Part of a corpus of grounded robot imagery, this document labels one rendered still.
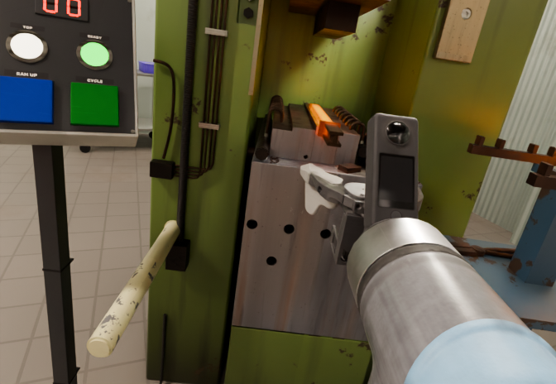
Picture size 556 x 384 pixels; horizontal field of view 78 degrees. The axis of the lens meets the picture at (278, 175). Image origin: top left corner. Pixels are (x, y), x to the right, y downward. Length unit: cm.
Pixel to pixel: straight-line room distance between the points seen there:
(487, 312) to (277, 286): 70
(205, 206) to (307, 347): 47
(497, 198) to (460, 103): 268
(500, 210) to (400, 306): 344
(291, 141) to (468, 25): 50
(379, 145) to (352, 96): 94
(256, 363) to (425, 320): 87
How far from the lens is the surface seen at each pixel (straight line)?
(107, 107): 69
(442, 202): 110
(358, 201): 37
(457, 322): 21
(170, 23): 95
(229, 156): 96
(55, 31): 76
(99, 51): 73
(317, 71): 126
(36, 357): 164
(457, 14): 99
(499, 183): 366
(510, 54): 108
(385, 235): 28
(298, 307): 93
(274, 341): 100
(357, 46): 128
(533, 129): 353
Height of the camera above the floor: 113
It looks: 19 degrees down
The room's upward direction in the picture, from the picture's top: 9 degrees clockwise
